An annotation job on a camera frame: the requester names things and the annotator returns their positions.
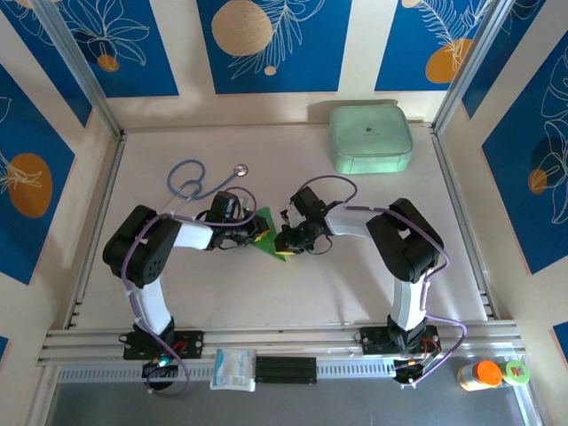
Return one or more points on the green cloth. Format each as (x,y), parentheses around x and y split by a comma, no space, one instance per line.
(267,247)

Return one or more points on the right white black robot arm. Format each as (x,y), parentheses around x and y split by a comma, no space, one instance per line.
(408,302)

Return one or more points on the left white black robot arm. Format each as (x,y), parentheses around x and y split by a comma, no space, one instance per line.
(153,306)

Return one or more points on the blue stethoscope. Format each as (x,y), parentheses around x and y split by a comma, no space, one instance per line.
(242,169)

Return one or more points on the mint green zip case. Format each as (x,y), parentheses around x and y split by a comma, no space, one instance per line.
(370,137)

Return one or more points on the black rectangular block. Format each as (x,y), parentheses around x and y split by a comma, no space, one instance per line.
(286,370)

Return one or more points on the white blue tissue packet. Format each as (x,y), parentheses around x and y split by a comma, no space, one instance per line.
(233,370)

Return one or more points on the clear jar orange lid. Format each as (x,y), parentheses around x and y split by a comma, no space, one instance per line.
(481,376)

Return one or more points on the small green round container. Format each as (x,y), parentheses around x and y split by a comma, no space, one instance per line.
(517,372)

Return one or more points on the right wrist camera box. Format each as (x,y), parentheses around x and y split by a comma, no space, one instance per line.
(288,214)

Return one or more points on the aluminium mounting rail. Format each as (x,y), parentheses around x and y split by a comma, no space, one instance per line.
(288,339)

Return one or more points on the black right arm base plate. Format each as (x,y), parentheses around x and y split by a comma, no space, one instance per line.
(373,341)

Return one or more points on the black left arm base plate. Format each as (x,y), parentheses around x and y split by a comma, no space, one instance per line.
(191,344)

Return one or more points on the aluminium side rail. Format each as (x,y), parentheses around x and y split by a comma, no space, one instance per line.
(466,231)
(95,231)

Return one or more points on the blue floral wall panel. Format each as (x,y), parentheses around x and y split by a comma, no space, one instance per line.
(51,57)
(532,199)
(399,44)
(502,53)
(310,66)
(26,133)
(146,53)

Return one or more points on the aluminium frame post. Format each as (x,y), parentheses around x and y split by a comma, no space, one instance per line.
(80,66)
(473,66)

